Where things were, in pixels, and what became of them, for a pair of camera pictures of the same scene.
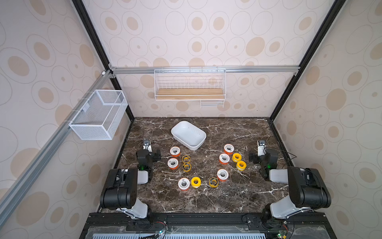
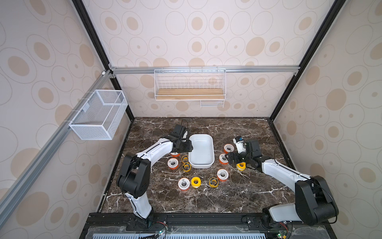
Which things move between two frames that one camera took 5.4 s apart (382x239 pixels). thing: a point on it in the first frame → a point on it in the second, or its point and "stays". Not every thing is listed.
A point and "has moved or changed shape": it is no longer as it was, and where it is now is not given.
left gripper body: x=152 y=158 → x=183 y=146
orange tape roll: x=229 y=149 stays
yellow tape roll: x=196 y=182 stays
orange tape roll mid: x=224 y=159 stays
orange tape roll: x=175 y=151 stays
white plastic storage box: x=188 y=135 has moved or changed shape
